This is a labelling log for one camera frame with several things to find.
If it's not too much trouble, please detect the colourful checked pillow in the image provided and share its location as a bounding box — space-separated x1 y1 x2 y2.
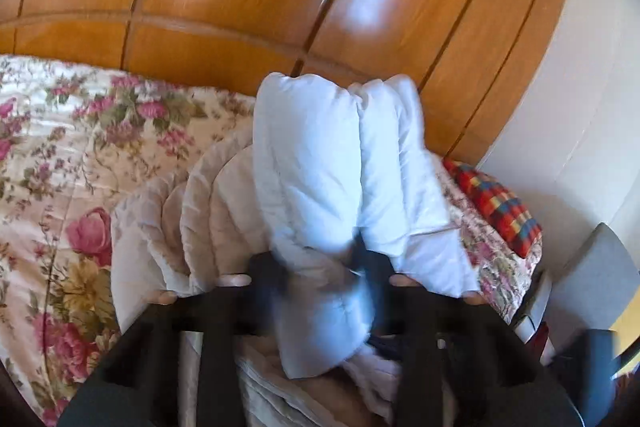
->
442 158 542 259

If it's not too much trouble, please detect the orange wooden wardrobe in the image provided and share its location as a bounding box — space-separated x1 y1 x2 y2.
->
0 0 580 168

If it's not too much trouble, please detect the floral bedspread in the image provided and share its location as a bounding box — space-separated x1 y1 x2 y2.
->
1 55 542 426

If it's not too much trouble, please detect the white quilted puffer jacket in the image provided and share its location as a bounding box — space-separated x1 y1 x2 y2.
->
110 71 482 427

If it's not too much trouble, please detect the grey chair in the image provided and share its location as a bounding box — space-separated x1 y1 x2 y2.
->
544 222 639 347

